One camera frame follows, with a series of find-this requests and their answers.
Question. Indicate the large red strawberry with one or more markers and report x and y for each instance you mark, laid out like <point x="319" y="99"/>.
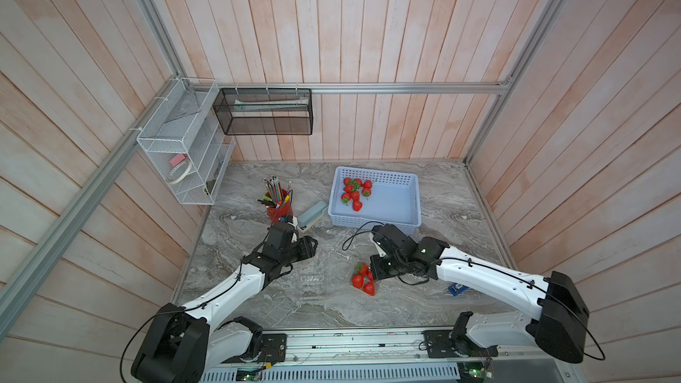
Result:
<point x="357" y="204"/>

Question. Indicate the blue small card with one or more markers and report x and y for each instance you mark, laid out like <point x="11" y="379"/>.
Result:
<point x="456" y="289"/>

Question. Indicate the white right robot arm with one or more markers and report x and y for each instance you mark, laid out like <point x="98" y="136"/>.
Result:
<point x="548" y="312"/>

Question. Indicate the red metal pencil bucket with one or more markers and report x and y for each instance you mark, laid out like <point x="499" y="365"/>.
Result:
<point x="281" y="209"/>

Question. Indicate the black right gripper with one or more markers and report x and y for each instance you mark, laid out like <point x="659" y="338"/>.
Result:
<point x="375" y="261"/>

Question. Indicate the black mesh wall basket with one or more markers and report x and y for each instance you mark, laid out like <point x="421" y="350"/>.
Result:
<point x="265" y="111"/>

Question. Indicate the white tape roll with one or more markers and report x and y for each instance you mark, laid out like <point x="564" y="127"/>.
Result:
<point x="179" y="172"/>

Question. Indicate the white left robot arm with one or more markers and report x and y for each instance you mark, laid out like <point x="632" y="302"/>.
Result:
<point x="213" y="303"/>

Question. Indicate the white wire mesh shelf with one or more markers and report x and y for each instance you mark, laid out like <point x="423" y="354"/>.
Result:
<point x="182" y="121"/>

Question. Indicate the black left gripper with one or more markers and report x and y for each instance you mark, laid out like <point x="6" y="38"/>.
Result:
<point x="307" y="250"/>

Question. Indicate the light blue perforated plastic basket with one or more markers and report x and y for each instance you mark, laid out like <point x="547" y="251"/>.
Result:
<point x="394" y="199"/>

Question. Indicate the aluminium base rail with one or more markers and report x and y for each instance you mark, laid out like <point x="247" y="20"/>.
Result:
<point x="362" y="345"/>

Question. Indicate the pink sticky note pad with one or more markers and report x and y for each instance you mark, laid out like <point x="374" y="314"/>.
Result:
<point x="177" y="159"/>

